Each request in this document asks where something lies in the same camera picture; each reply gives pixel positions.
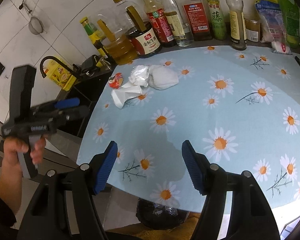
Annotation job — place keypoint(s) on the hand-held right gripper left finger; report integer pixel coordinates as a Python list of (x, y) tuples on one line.
[(106, 170)]

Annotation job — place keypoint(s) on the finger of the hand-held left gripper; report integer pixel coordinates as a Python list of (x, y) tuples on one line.
[(67, 103), (77, 112)]

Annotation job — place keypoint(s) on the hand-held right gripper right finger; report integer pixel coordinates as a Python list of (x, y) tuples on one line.
[(192, 170)]

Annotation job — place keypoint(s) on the white paper cup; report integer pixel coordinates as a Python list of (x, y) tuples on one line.
[(122, 96)]

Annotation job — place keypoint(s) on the red candy wrapper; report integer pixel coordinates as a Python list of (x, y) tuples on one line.
[(116, 80)]

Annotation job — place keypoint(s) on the trash bin with black bag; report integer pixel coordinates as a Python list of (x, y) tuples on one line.
[(162, 215)]

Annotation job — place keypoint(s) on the crushed white paper bowl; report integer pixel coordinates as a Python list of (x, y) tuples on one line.
[(163, 77)]

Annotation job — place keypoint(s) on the person's left forearm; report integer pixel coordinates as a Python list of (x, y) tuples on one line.
[(5, 180)]

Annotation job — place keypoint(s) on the person's left hand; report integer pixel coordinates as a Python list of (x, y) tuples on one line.
[(11, 150)]

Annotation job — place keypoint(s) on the black kitchen sink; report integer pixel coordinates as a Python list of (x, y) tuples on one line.
[(96, 92)]

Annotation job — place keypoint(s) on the yellow dish soap bottle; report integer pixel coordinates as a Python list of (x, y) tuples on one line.
[(61, 76)]

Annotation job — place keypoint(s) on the black faucet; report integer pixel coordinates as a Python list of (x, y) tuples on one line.
[(43, 65)]

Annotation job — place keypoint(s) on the black sponge holder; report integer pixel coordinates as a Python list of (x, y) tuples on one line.
[(87, 66)]

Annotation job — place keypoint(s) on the yellow sponge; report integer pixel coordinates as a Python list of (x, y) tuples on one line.
[(98, 60)]

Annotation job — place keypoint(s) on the metal soap dispenser pump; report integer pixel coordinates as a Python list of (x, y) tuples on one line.
[(107, 65)]

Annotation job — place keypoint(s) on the light blue daisy tablecloth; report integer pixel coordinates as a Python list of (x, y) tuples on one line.
[(190, 105)]

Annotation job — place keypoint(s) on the metal strainer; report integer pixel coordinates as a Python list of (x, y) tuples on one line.
[(36, 25)]

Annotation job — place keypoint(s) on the mustard fleece clothing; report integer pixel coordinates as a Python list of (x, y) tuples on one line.
[(165, 233)]

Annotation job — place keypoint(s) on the green label sauce bottle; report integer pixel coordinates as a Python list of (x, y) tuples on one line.
[(92, 33)]

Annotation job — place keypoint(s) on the clear cooking oil jug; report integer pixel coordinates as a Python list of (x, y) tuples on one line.
[(120, 50)]

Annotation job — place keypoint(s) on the dark soy sauce jug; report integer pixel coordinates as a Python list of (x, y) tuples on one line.
[(145, 43)]

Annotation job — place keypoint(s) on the black cap red label bottle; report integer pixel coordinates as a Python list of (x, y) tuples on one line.
[(160, 25)]

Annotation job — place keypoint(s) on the clear bottle cream label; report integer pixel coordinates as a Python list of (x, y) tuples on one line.
[(176, 27)]

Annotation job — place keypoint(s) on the small white red packet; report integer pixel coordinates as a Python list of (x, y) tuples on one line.
[(281, 47)]

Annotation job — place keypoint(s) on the yellow cap spice bottle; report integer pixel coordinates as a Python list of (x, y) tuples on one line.
[(237, 25)]

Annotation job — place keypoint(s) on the green pepper oil bottle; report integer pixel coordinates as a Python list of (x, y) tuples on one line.
[(217, 20)]

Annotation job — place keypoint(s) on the clear bottle red label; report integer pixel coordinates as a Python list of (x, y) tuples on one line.
[(196, 17)]

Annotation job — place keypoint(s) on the small brown spice jar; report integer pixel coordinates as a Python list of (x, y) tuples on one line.
[(252, 30)]

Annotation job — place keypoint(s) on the blue white plastic bag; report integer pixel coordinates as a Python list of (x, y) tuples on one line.
[(271, 20)]

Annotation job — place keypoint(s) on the green plastic bag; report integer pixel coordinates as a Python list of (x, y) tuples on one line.
[(291, 20)]

